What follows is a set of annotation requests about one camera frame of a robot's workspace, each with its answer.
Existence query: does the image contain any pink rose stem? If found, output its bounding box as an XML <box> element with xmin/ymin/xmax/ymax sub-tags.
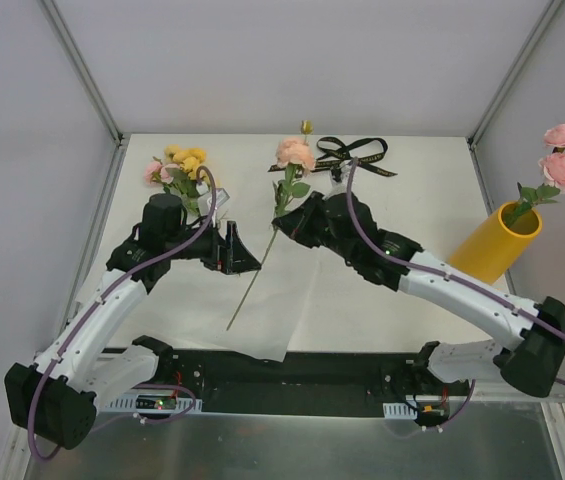
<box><xmin>225</xmin><ymin>119</ymin><xmax>318</xmax><ymax>332</ymax></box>
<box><xmin>502</xmin><ymin>123</ymin><xmax>565</xmax><ymax>233</ymax></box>

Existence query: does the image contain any white wrapping paper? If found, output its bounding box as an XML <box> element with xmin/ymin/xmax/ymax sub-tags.
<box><xmin>74</xmin><ymin>174</ymin><xmax>333</xmax><ymax>365</ymax></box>

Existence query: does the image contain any pink yellow flower bouquet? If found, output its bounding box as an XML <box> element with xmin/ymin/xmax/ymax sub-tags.
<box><xmin>144</xmin><ymin>145</ymin><xmax>210</xmax><ymax>217</ymax></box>

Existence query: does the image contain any black ribbon gold lettering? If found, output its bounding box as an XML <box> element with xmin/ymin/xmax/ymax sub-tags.
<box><xmin>267</xmin><ymin>136</ymin><xmax>398</xmax><ymax>177</ymax></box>

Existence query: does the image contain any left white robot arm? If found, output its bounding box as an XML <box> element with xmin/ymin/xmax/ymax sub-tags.
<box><xmin>4</xmin><ymin>189</ymin><xmax>261</xmax><ymax>456</ymax></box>

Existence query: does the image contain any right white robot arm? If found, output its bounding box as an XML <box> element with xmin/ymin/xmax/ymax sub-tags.
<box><xmin>272</xmin><ymin>192</ymin><xmax>565</xmax><ymax>398</ymax></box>

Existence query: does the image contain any yellow cylindrical vase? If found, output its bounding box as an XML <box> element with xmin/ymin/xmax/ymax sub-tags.
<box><xmin>448</xmin><ymin>202</ymin><xmax>543</xmax><ymax>284</ymax></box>

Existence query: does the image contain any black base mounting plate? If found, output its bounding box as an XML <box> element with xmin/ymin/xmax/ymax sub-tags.
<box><xmin>149</xmin><ymin>350</ymin><xmax>468</xmax><ymax>418</ymax></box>

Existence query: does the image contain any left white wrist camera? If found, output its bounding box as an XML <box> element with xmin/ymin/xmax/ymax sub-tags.
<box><xmin>196</xmin><ymin>184</ymin><xmax>230</xmax><ymax>216</ymax></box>

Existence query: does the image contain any left white cable duct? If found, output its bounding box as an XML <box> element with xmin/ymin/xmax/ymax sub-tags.
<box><xmin>100</xmin><ymin>391</ymin><xmax>203</xmax><ymax>415</ymax></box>

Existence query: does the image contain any white cable duct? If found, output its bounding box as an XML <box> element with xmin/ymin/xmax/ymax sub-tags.
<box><xmin>100</xmin><ymin>391</ymin><xmax>203</xmax><ymax>415</ymax></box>
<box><xmin>382</xmin><ymin>402</ymin><xmax>418</xmax><ymax>421</ymax></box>

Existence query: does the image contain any right aluminium frame post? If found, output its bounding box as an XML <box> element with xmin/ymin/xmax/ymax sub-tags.
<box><xmin>466</xmin><ymin>0</ymin><xmax>565</xmax><ymax>150</ymax></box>

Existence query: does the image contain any aluminium frame post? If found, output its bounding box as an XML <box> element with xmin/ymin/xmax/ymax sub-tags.
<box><xmin>466</xmin><ymin>0</ymin><xmax>565</xmax><ymax>150</ymax></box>
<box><xmin>37</xmin><ymin>0</ymin><xmax>124</xmax><ymax>145</ymax></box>

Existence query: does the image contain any right white cable duct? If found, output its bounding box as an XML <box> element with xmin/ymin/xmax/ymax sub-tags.
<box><xmin>382</xmin><ymin>402</ymin><xmax>418</xmax><ymax>421</ymax></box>

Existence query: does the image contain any left aluminium frame post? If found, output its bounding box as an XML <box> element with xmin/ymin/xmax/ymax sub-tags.
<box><xmin>37</xmin><ymin>0</ymin><xmax>124</xmax><ymax>145</ymax></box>

